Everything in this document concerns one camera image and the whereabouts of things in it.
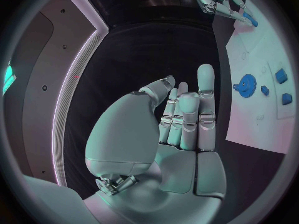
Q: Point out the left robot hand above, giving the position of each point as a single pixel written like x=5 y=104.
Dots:
x=144 y=171

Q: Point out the blue peg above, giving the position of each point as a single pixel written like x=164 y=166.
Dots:
x=252 y=21

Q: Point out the white task board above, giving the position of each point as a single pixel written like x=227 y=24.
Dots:
x=252 y=119

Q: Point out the blue gear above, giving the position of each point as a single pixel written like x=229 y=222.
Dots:
x=247 y=85

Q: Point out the blue block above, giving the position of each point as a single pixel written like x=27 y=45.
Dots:
x=286 y=99
x=281 y=76

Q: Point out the small blue plug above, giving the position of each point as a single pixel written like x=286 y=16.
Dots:
x=264 y=90

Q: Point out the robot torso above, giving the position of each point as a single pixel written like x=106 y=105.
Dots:
x=42 y=106

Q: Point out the glowing light bar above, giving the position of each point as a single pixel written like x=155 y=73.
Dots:
x=8 y=78

